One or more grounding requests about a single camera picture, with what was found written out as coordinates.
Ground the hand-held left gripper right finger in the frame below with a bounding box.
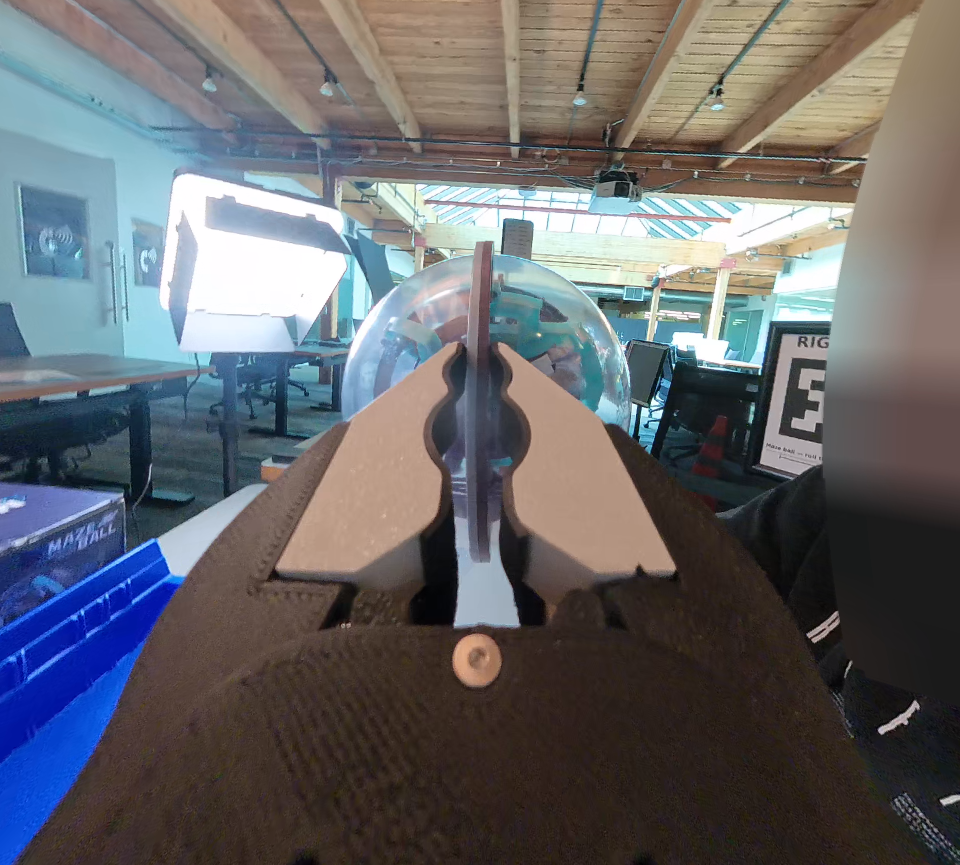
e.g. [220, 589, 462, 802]
[495, 345, 679, 599]

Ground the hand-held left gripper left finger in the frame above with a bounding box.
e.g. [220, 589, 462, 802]
[275, 343, 459, 599]

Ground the clear maze ball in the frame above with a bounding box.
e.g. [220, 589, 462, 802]
[342, 241, 633, 566]

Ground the dark blue maze ball box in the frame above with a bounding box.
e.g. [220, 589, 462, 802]
[0, 483, 127, 629]

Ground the black and white marker tag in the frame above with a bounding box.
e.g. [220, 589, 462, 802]
[749, 322, 835, 485]

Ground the studio light panel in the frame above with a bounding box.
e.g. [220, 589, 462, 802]
[158, 172, 355, 499]

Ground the brown office desk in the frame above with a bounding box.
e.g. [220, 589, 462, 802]
[0, 352, 205, 509]

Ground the ceiling projector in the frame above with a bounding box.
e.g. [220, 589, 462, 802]
[588, 168, 648, 218]

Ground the blue plastic bin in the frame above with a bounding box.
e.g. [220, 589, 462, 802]
[0, 538, 184, 865]

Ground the framed wall picture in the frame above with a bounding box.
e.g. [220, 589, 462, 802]
[18, 186, 91, 281]

